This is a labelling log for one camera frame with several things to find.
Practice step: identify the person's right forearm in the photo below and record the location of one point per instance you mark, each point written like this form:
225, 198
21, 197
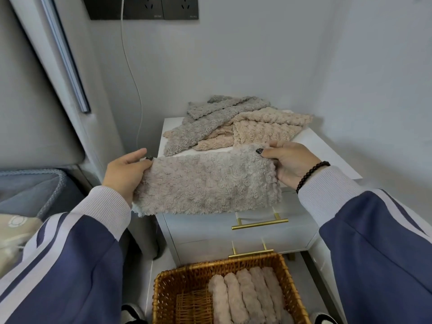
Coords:
378, 253

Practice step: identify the wide black wall socket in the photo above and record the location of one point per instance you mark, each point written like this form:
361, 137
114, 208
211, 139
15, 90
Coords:
104, 8

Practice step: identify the person's left forearm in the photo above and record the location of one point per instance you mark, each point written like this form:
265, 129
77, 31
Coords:
60, 266

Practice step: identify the person's right shoe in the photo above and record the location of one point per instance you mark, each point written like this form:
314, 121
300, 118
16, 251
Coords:
322, 318

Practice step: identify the person's right hand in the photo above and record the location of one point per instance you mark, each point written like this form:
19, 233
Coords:
293, 161

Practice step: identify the narrow black wall socket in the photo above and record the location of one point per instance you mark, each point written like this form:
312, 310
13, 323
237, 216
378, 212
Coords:
180, 8

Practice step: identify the person's left shoe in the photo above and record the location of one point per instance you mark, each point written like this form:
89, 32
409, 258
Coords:
133, 315

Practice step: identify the orange wicker basket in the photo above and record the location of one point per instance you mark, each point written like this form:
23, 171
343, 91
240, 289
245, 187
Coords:
172, 286

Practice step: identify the person's left hand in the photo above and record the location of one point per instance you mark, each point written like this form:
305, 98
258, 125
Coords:
125, 175

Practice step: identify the silver headboard trim strip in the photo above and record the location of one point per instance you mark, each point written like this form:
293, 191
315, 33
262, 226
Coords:
65, 57

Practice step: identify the single grey towel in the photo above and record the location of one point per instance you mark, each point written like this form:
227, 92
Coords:
287, 317
209, 182

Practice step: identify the pile of beige grey towels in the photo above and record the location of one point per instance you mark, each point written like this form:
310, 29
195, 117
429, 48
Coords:
219, 121

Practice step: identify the person's shoe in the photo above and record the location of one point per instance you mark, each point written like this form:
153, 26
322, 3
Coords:
322, 318
133, 315

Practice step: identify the grey padded headboard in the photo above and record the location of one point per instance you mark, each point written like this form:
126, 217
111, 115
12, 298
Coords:
33, 107

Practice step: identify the patterned beige bedspread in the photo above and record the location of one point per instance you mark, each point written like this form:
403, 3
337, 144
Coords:
13, 239

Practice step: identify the white nightstand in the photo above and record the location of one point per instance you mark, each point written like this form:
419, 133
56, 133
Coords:
195, 236

